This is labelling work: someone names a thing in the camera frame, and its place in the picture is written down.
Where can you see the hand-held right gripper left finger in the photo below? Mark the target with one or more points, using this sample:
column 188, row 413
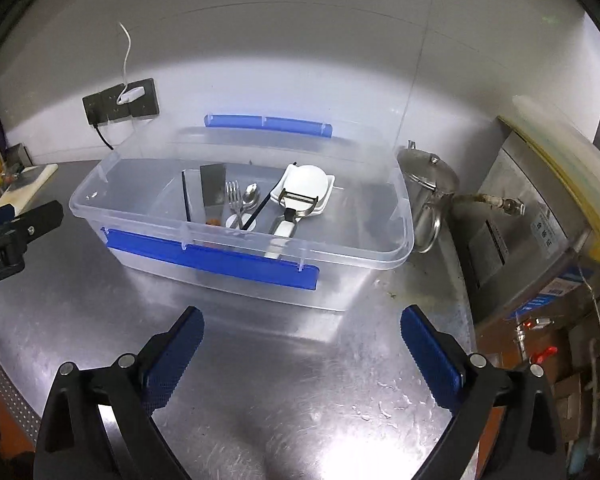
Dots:
column 177, row 355

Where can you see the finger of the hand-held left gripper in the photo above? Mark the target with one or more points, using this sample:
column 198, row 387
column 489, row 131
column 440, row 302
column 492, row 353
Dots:
column 40, row 220

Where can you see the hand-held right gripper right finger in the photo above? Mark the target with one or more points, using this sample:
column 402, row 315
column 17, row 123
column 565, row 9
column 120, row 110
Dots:
column 430, row 355

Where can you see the white rice paddle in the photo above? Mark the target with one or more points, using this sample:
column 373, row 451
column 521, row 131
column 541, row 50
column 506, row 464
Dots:
column 307, row 180

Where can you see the wooden cutting board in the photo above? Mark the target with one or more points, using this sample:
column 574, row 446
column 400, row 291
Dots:
column 30, row 182

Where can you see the stainless steel appliance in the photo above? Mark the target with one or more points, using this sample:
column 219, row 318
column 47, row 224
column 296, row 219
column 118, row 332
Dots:
column 510, row 240

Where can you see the white round disc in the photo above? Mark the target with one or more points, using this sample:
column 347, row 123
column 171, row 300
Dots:
column 236, row 222

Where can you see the black chopstick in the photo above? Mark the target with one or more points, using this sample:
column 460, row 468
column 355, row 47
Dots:
column 185, row 195
column 267, row 202

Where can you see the metal fork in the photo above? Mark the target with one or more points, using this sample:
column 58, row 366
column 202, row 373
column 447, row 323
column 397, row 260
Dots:
column 233, row 192

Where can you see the stainless steel kettle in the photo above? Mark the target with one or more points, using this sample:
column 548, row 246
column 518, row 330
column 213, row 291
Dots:
column 425, row 180

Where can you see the metal spoon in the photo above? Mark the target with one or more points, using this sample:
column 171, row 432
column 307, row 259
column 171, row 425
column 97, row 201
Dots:
column 251, row 192

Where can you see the white rectangular dish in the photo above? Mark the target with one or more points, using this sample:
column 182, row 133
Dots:
column 328, row 191

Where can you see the black metal peeler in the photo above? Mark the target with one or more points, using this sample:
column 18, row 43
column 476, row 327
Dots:
column 300, row 205

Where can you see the black wall socket panel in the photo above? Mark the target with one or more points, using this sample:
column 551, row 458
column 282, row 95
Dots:
column 100, row 107

